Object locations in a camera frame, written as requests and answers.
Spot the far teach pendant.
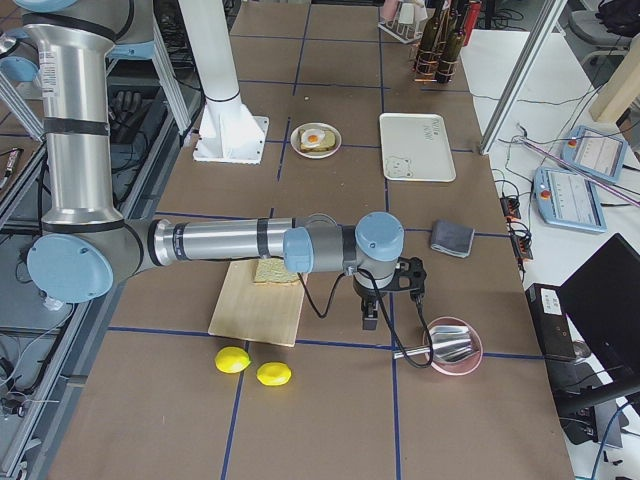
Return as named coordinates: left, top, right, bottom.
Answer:
left=561, top=125, right=628, bottom=185

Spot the dark wine bottle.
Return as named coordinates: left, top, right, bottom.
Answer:
left=414, top=0, right=449, bottom=75
left=435, top=1, right=469, bottom=84

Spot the yellow lemon left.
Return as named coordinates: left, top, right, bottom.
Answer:
left=214, top=346, right=251, bottom=374

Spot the near teach pendant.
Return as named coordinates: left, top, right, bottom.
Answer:
left=533, top=167, right=607, bottom=234

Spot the wire dish rack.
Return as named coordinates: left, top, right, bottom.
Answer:
left=378, top=0, right=428, bottom=44

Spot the white round plate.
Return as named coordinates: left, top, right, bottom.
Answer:
left=290, top=123, right=342, bottom=159

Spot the pink plastic bowl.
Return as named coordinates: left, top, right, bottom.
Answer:
left=423, top=316, right=483, bottom=376

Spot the grey folded cloth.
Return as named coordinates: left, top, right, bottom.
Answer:
left=430, top=219, right=475, bottom=258

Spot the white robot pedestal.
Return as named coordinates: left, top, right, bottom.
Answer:
left=179, top=0, right=269, bottom=164

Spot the wooden cutting board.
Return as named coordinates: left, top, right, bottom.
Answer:
left=208, top=260, right=304, bottom=347

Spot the aluminium frame post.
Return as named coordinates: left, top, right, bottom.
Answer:
left=479, top=0, right=567, bottom=155

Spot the black computer box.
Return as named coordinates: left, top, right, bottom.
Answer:
left=525, top=283, right=591, bottom=363

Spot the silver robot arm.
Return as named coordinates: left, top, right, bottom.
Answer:
left=21, top=1, right=426, bottom=329

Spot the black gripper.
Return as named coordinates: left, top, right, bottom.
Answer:
left=353, top=257, right=427, bottom=331

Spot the stainless steel scoop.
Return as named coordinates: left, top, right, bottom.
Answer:
left=406, top=325, right=479, bottom=364

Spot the yellow lemon right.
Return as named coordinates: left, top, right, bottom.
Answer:
left=256, top=362, right=292, bottom=387

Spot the black laptop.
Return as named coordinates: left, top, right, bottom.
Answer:
left=559, top=233, right=639, bottom=383

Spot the fried egg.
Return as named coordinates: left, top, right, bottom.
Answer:
left=300, top=129, right=325, bottom=148

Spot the copper wire bottle rack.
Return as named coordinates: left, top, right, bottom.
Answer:
left=410, top=41, right=458, bottom=84

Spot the white bear tray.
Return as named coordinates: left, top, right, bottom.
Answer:
left=379, top=113, right=456, bottom=183

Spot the teach pendant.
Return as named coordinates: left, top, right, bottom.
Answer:
left=561, top=125, right=628, bottom=185
left=533, top=167, right=607, bottom=234

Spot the yellow lemon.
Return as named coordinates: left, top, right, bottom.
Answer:
left=214, top=346, right=251, bottom=374
left=256, top=362, right=292, bottom=387

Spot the bread slice with egg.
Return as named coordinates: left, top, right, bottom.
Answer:
left=299, top=128, right=337, bottom=153

